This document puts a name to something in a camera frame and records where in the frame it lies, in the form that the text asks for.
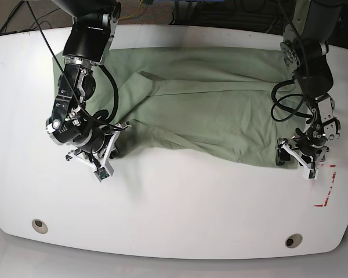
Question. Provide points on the table grommet hole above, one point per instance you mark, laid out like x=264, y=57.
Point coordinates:
x=39, y=226
x=293, y=240

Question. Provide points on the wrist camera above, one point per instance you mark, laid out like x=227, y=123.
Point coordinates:
x=102, y=173
x=310, y=174

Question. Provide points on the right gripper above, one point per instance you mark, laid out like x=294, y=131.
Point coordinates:
x=99, y=147

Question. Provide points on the green t-shirt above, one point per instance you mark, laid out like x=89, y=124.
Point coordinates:
x=216, y=100

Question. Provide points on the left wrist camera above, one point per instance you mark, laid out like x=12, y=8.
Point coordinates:
x=310, y=174

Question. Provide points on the left table grommet hole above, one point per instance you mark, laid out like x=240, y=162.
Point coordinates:
x=39, y=226

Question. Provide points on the right table grommet hole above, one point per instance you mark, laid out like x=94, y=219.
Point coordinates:
x=293, y=240

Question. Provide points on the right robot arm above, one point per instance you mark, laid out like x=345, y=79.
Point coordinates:
x=93, y=29

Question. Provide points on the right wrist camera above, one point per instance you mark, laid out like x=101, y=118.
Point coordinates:
x=102, y=173

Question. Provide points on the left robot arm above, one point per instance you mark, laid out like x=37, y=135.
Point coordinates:
x=305, y=48

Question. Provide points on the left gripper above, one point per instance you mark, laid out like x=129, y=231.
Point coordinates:
x=301, y=150

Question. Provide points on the red tape marking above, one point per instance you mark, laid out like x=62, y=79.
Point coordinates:
x=321, y=187

